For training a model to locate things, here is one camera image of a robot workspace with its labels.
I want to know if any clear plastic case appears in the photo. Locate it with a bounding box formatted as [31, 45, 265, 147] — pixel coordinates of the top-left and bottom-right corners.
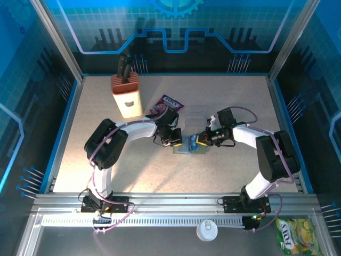
[172, 134, 208, 155]

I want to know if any small blue red packet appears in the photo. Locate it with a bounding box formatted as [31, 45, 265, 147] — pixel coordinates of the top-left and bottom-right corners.
[188, 135, 199, 151]

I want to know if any purple candy bag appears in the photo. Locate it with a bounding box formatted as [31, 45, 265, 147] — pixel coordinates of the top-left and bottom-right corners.
[149, 93, 185, 118]

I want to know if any cream knife block bear emblem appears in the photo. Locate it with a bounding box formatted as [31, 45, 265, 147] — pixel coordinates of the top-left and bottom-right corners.
[110, 71, 144, 119]

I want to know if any white round can lid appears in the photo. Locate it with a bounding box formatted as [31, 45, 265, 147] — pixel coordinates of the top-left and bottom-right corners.
[196, 219, 219, 242]

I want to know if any yellow green candy bag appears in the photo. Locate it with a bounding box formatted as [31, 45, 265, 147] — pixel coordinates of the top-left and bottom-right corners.
[274, 217, 322, 255]

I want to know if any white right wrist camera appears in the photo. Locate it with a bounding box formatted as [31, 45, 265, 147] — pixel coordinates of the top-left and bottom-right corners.
[207, 114, 218, 131]

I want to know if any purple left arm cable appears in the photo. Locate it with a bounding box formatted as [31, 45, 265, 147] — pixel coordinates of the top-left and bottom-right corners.
[89, 105, 171, 235]

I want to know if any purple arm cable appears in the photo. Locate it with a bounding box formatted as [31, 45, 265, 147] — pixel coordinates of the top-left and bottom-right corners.
[89, 105, 171, 235]
[230, 106, 296, 233]

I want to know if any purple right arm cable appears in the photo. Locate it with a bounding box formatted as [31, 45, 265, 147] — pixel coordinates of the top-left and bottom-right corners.
[230, 106, 296, 233]

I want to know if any aluminium frame rail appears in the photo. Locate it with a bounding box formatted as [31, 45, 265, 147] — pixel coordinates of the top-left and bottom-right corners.
[31, 192, 322, 214]

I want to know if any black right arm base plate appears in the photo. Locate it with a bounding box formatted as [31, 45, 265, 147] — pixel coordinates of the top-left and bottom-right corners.
[222, 195, 272, 214]

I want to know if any black-handled knife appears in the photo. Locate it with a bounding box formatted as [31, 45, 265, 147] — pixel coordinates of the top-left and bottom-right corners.
[121, 64, 133, 84]
[117, 53, 128, 78]

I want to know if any white slotted cable duct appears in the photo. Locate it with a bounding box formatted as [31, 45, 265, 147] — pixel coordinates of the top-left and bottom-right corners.
[40, 215, 246, 228]

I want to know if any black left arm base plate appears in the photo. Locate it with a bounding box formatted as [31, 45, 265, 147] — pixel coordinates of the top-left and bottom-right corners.
[80, 195, 131, 214]

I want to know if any aluminium frame post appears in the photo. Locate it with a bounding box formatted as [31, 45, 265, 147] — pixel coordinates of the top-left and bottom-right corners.
[28, 0, 86, 83]
[267, 0, 322, 83]

